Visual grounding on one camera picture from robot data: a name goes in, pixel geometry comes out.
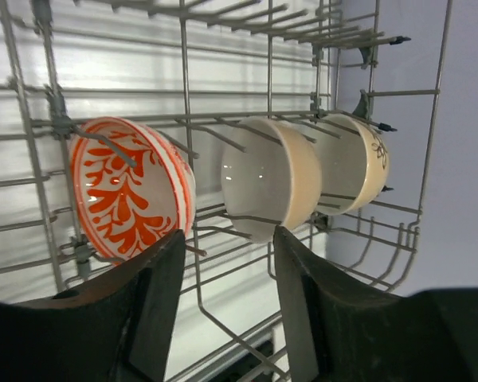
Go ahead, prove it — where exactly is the white ceramic bowl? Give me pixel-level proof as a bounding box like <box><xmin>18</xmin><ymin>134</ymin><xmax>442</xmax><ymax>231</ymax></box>
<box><xmin>221</xmin><ymin>116</ymin><xmax>322</xmax><ymax>244</ymax></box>
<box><xmin>314</xmin><ymin>114</ymin><xmax>390</xmax><ymax>216</ymax></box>

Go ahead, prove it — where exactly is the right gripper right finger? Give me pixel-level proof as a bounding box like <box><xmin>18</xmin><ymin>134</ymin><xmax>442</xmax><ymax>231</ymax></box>
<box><xmin>273</xmin><ymin>226</ymin><xmax>478</xmax><ymax>381</ymax></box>

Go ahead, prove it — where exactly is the orange patterned glass bowl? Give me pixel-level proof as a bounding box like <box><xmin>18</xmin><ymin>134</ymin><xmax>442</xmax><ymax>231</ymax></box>
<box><xmin>69</xmin><ymin>116</ymin><xmax>196</xmax><ymax>260</ymax></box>

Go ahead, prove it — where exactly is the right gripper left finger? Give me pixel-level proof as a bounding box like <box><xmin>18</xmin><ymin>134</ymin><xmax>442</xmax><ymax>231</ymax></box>
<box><xmin>0</xmin><ymin>230</ymin><xmax>186</xmax><ymax>381</ymax></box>

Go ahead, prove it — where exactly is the grey wire dish rack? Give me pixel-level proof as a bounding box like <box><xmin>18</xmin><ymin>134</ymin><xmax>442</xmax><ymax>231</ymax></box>
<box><xmin>0</xmin><ymin>0</ymin><xmax>455</xmax><ymax>382</ymax></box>

